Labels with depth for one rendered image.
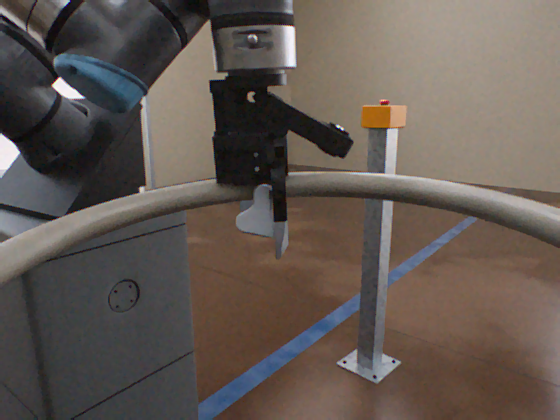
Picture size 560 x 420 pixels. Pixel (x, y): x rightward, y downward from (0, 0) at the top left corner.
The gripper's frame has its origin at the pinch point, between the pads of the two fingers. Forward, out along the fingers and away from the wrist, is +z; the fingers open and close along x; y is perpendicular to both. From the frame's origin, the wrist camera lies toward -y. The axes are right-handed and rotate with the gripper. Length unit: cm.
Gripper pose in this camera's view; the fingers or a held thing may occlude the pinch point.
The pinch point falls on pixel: (283, 240)
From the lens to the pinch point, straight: 54.0
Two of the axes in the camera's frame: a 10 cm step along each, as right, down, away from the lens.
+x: 0.3, 3.2, -9.5
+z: 0.5, 9.5, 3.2
